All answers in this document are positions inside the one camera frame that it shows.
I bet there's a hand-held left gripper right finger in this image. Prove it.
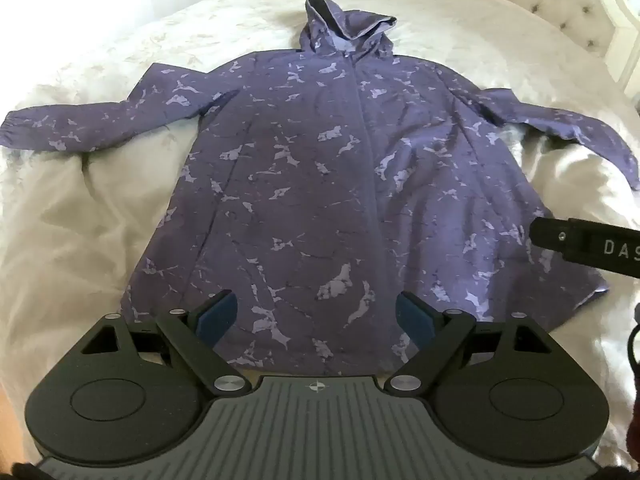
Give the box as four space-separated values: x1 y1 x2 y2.
385 291 553 397

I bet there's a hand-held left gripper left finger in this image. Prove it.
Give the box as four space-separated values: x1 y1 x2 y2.
80 289 248 398

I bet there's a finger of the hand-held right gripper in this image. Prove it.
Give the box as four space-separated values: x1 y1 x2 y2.
529 217 588 263

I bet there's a purple patterned hooded jacket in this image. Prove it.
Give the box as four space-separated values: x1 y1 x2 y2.
0 0 640 376

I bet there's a white floral bedspread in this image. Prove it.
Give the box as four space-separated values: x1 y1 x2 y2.
0 0 640 466

